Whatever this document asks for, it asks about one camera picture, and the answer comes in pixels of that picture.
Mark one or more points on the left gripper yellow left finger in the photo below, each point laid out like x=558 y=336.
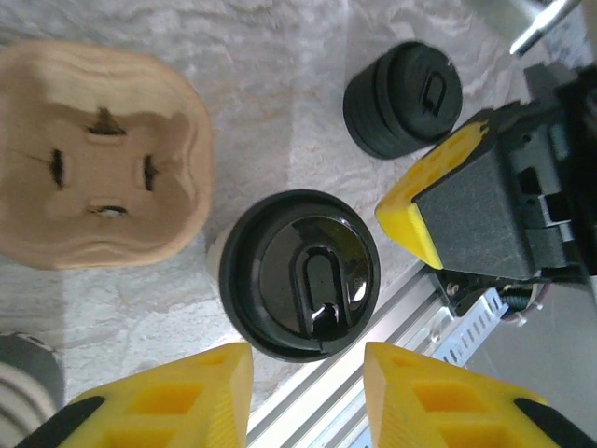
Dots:
x=163 y=406

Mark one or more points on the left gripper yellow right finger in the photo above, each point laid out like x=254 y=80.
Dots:
x=443 y=410

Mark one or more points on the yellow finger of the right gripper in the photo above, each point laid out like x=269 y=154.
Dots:
x=466 y=219

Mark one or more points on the black plastic cup lid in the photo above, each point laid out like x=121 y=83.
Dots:
x=280 y=242
x=351 y=116
x=406 y=79
x=375 y=116
x=364 y=119

